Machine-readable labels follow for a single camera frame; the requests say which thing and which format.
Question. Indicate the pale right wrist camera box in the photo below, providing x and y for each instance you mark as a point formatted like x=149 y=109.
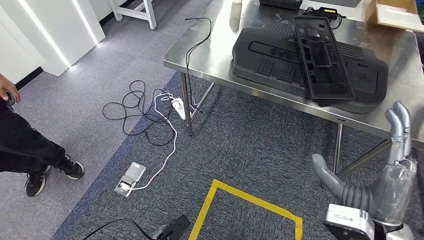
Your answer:
x=344 y=218

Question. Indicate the black round controller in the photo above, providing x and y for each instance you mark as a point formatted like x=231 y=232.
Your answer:
x=11 y=99

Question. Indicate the white wall light strip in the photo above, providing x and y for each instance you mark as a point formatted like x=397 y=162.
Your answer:
x=85 y=21
x=44 y=33

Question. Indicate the black foam-lined case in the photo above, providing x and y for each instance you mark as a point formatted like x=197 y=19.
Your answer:
x=281 y=4

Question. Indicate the black plastic plate bracket part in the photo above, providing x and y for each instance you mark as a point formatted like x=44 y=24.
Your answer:
x=321 y=53

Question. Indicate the person's hand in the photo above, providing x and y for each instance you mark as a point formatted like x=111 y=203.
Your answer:
x=6 y=86

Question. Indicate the open metal floor socket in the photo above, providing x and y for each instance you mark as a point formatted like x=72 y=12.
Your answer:
x=130 y=179

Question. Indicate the white power strip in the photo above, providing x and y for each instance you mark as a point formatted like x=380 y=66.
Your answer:
x=179 y=108

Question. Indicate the yellow floor tape square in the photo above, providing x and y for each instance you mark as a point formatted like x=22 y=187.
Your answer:
x=205 y=205

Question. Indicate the person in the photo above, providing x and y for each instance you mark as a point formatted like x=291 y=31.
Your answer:
x=20 y=145

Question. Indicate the brown cardboard box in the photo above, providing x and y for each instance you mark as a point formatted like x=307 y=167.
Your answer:
x=394 y=16

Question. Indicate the black foam engine cover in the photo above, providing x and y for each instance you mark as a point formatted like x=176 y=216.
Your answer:
x=265 y=66

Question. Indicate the dark grey robot fixture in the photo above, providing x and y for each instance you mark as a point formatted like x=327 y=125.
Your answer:
x=174 y=227

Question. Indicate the stainless steel workbench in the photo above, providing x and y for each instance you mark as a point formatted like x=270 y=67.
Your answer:
x=205 y=56

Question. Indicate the white tumbler cup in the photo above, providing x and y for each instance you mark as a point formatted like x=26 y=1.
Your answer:
x=237 y=1

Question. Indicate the white frame table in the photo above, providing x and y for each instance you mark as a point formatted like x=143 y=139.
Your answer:
x=150 y=15

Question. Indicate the grey laptop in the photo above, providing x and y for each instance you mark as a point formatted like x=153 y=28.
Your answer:
x=338 y=2

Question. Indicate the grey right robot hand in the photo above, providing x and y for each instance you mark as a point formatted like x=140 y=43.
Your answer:
x=394 y=195

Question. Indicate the black power adapter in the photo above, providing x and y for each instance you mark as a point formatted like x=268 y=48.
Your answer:
x=328 y=12

